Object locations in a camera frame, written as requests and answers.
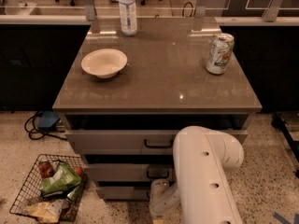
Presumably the black wire basket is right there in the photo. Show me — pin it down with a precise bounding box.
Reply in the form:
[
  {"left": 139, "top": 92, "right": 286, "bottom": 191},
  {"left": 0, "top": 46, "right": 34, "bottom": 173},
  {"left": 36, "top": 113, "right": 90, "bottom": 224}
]
[{"left": 10, "top": 154, "right": 87, "bottom": 224}]

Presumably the grey middle drawer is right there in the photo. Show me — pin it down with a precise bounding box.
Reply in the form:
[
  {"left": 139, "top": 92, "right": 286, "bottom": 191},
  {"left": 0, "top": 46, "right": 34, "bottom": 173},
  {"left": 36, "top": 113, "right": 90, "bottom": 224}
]
[{"left": 85, "top": 163, "right": 173, "bottom": 182}]

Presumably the clear plastic water bottle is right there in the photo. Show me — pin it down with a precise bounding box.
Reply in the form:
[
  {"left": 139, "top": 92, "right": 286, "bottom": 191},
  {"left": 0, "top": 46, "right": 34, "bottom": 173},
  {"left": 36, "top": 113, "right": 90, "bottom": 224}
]
[{"left": 119, "top": 0, "right": 137, "bottom": 36}]

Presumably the grey drawer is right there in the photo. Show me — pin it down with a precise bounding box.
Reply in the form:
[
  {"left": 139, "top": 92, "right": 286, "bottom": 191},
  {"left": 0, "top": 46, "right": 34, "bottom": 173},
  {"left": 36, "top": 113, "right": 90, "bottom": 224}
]
[
  {"left": 95, "top": 187, "right": 150, "bottom": 201},
  {"left": 66, "top": 126, "right": 246, "bottom": 157},
  {"left": 85, "top": 163, "right": 173, "bottom": 182}
]

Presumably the white bowl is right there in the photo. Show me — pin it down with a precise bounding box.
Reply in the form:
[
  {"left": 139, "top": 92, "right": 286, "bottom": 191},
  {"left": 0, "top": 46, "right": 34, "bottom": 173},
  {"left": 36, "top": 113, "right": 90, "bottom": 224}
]
[{"left": 81, "top": 49, "right": 128, "bottom": 78}]

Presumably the red snack packet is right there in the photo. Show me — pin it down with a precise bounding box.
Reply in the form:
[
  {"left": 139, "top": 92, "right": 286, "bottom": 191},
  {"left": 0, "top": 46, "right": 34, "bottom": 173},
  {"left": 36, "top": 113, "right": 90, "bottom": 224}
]
[{"left": 38, "top": 161, "right": 54, "bottom": 178}]

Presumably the grey bottom drawer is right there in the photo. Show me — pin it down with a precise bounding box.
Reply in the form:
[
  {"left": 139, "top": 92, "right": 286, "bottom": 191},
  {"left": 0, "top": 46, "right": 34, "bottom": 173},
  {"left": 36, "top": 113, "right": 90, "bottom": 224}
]
[{"left": 95, "top": 187, "right": 150, "bottom": 201}]

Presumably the black floor cable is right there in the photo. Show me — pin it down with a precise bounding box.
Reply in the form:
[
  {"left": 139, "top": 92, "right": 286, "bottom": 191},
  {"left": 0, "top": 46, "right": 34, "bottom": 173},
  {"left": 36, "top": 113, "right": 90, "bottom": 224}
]
[{"left": 23, "top": 110, "right": 68, "bottom": 142}]

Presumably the white green soda can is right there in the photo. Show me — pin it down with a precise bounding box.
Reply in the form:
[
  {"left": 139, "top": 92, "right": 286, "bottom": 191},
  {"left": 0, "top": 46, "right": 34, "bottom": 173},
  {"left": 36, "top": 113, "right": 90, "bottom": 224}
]
[{"left": 206, "top": 33, "right": 235, "bottom": 75}]

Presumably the red apple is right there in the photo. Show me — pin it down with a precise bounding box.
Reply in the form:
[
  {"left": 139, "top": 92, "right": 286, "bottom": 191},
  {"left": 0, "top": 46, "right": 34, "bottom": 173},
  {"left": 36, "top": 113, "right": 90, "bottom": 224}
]
[{"left": 74, "top": 167, "right": 83, "bottom": 176}]

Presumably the black stand base right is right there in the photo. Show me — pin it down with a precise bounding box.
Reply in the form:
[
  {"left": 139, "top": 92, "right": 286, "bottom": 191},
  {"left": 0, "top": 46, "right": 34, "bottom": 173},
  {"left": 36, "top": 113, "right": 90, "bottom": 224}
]
[{"left": 271, "top": 111, "right": 299, "bottom": 177}]

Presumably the grey top drawer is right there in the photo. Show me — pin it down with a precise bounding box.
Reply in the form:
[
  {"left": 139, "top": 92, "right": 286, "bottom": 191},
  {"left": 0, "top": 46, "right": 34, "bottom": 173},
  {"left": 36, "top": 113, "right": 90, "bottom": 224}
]
[{"left": 66, "top": 126, "right": 246, "bottom": 157}]

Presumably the yellow snack bag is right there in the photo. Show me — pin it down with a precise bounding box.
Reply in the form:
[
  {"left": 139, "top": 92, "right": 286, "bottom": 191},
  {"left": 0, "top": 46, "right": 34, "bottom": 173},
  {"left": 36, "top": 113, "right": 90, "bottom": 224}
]
[{"left": 25, "top": 199, "right": 69, "bottom": 223}]

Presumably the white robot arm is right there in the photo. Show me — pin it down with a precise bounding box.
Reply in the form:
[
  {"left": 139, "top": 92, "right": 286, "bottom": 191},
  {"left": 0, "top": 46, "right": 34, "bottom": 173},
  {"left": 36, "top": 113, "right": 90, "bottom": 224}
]
[{"left": 149, "top": 126, "right": 244, "bottom": 224}]

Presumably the blue foot pedal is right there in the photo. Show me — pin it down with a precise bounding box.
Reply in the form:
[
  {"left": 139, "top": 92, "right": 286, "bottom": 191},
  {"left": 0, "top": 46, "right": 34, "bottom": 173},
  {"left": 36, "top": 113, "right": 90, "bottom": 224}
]
[{"left": 37, "top": 111, "right": 59, "bottom": 131}]

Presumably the green chip bag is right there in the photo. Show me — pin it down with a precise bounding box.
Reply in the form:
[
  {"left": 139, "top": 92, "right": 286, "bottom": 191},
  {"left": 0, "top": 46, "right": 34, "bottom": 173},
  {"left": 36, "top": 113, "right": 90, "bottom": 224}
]
[{"left": 41, "top": 162, "right": 81, "bottom": 194}]

